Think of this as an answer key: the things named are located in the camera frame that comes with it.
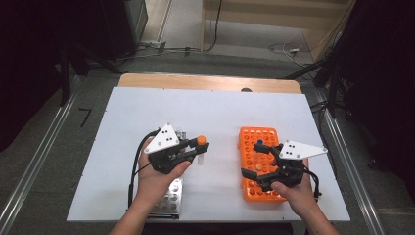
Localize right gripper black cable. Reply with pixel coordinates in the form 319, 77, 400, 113
302, 165, 323, 199

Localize black metal stand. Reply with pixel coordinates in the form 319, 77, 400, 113
283, 57, 346, 119
59, 42, 91, 108

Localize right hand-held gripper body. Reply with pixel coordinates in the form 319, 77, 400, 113
256, 139, 329, 192

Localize aluminium floor rail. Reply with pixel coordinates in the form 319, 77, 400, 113
317, 97, 387, 235
0, 76, 81, 235

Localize black hanging cable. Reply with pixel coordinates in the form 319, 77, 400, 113
205, 0, 224, 53

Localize white floor cable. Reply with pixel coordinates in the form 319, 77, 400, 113
267, 41, 315, 69

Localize metal test tube rack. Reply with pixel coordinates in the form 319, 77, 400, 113
147, 128, 188, 220

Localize dark cabinet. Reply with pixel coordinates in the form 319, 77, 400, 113
99, 0, 149, 62

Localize light wooden shelf frame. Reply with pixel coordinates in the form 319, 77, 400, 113
200, 0, 357, 63

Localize orange plastic test tube rack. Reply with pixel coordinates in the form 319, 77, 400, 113
237, 125, 289, 204

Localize wooden table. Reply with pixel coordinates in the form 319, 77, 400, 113
117, 72, 303, 95

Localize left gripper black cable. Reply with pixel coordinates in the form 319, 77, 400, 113
127, 129, 161, 210

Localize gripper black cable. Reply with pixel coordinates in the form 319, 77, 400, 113
127, 129, 161, 210
302, 165, 323, 199

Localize black curtain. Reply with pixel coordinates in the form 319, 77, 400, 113
0, 0, 111, 153
337, 0, 415, 200

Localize white table board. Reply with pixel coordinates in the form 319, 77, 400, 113
66, 85, 351, 224

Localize person's right hand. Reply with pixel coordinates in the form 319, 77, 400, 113
270, 159, 319, 220

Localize person's left hand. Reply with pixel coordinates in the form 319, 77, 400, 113
134, 138, 192, 206

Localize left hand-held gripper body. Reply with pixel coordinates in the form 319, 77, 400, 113
143, 122, 197, 175

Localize grey floor cable bundle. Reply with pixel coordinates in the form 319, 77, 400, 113
115, 39, 204, 64

